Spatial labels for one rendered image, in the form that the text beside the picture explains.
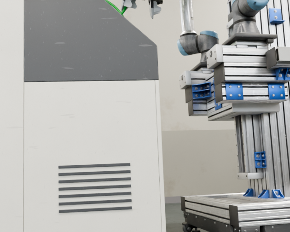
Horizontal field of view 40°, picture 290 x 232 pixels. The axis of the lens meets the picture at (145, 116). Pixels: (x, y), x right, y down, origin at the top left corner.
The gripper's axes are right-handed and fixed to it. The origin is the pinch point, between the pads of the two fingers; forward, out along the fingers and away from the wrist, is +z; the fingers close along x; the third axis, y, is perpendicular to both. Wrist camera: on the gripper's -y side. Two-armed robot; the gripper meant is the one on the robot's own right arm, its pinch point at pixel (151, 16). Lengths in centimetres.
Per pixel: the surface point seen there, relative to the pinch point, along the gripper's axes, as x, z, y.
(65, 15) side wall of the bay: -35, 14, -43
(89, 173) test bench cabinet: -35, 84, -34
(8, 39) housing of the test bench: -35, 25, -68
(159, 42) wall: 289, -83, 51
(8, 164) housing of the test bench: -35, 78, -67
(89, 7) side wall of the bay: -35.1, 10.5, -32.6
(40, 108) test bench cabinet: -35, 56, -54
